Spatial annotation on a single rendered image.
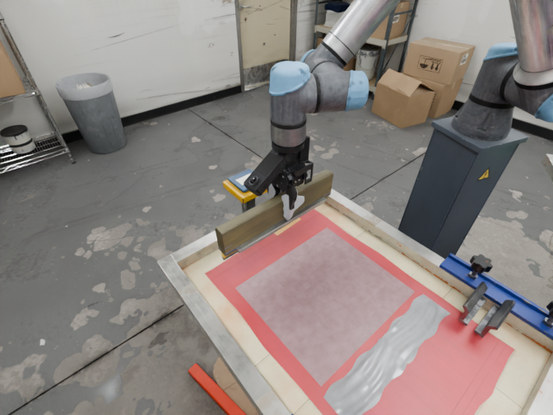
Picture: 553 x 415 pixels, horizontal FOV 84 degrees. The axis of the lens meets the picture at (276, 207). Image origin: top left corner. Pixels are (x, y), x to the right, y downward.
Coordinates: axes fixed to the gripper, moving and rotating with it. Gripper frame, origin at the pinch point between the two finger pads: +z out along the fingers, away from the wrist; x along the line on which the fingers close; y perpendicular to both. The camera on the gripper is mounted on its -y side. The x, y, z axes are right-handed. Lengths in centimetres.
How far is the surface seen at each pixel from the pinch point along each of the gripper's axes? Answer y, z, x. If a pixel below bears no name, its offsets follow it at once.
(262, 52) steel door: 249, 66, 329
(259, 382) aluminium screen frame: -26.6, 10.4, -25.3
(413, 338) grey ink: 5.2, 13.2, -39.1
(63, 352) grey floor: -77, 109, 82
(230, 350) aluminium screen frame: -27.4, 10.4, -16.7
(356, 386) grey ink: -11.9, 13.4, -37.2
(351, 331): -3.5, 13.9, -29.2
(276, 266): -4.8, 13.9, -4.1
